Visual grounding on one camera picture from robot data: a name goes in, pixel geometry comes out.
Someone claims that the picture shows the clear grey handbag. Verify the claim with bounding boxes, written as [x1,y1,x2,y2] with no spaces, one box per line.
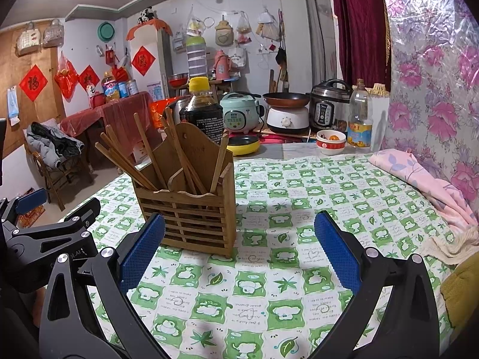
[42,19,62,48]

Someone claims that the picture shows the clear hanging plastic bag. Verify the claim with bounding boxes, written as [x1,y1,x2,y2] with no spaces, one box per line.
[237,10,251,43]

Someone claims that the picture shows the teal basin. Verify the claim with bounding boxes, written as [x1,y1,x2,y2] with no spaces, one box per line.
[97,22,115,42]

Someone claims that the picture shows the red diamond paper poster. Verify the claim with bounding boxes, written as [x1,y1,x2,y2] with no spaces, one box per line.
[77,65,100,94]
[132,46,157,77]
[19,64,48,101]

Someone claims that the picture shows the wooden wall board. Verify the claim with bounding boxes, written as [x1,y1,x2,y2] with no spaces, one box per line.
[0,28,68,150]

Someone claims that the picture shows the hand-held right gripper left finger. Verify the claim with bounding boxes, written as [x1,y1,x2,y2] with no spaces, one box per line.
[39,212,166,359]

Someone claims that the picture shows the pile of jackets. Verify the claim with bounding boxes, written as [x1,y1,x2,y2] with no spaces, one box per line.
[25,121,85,169]

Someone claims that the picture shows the wooden chair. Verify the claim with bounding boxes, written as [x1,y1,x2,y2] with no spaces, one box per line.
[24,135,94,212]

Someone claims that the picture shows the green rice cooker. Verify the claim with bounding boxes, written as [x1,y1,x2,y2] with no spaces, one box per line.
[219,92,266,135]

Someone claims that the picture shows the red gift bag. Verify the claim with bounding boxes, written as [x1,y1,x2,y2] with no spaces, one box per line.
[19,206,46,229]

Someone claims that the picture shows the steel electric kettle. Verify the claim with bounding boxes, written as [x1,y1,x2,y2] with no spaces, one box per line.
[172,96,190,119]

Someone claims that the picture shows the olive cloth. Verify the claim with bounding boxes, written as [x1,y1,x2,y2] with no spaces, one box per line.
[439,254,479,322]

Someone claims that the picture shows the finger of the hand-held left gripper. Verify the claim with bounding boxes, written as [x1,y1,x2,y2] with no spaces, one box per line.
[7,198,101,258]
[0,189,48,236]

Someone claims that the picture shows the wooden chopstick holder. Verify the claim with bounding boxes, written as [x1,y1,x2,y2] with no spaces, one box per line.
[132,123,237,258]

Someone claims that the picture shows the orange fridge cover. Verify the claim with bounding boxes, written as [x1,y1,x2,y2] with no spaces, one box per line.
[125,19,173,42]

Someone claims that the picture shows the pink thermos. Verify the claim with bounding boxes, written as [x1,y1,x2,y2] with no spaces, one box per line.
[213,49,231,81]

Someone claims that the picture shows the white hanging bag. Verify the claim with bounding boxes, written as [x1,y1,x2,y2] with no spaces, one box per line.
[255,7,281,40]

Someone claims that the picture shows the yellow pan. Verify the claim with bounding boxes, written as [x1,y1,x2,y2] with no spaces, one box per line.
[226,135,260,156]

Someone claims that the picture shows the maroon curtain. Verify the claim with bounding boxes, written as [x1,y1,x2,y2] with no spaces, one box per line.
[329,0,392,93]

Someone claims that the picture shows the red white bowl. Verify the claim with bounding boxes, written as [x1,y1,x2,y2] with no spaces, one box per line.
[315,130,347,156]

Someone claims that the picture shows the frying pan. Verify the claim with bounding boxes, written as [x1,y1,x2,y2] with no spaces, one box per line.
[262,93,311,108]

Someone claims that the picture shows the cream cloth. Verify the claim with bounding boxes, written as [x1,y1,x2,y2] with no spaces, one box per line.
[430,224,479,266]

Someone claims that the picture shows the cooking oil bottle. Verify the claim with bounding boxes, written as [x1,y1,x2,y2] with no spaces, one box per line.
[103,71,120,103]

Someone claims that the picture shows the white tote bag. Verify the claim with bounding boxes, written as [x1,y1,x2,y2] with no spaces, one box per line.
[228,47,248,70]

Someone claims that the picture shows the pink blanket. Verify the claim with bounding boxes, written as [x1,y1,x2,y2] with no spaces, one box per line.
[369,149,479,240]

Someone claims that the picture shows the floral plastic sheet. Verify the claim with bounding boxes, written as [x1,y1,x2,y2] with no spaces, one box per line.
[378,0,479,210]

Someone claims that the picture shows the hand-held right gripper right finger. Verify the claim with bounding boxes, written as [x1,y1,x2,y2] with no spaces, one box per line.
[313,210,440,359]

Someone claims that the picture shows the white electric cooker base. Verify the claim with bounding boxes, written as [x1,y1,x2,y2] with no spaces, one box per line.
[266,105,310,134]

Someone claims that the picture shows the plastic bag yellow contents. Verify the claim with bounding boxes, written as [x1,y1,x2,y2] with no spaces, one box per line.
[186,5,204,38]

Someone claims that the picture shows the stacked food container green lid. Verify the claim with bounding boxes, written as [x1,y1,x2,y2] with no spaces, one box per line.
[186,35,208,77]

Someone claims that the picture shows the green checked tablecloth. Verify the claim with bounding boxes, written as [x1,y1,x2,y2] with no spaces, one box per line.
[56,153,472,359]

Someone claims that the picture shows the clear bottle yellow label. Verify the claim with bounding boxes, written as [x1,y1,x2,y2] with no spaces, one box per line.
[347,78,374,149]

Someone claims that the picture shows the dark soy sauce bottle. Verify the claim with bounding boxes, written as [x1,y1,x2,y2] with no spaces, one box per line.
[180,77,224,146]

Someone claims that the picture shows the beige heart pocket organizer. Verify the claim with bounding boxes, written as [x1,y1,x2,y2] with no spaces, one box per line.
[214,15,234,45]

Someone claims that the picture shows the white refrigerator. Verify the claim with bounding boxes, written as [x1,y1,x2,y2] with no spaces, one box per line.
[129,26,175,101]

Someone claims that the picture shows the orange red box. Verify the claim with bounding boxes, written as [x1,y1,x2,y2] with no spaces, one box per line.
[150,99,181,127]

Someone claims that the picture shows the table with red cloth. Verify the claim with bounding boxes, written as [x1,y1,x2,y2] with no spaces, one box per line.
[60,92,154,173]

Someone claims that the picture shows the white patterned handbag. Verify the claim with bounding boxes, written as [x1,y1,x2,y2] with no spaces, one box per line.
[16,22,42,57]

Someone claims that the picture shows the steel pressure cooker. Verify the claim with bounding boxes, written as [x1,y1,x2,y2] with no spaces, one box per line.
[310,78,354,133]

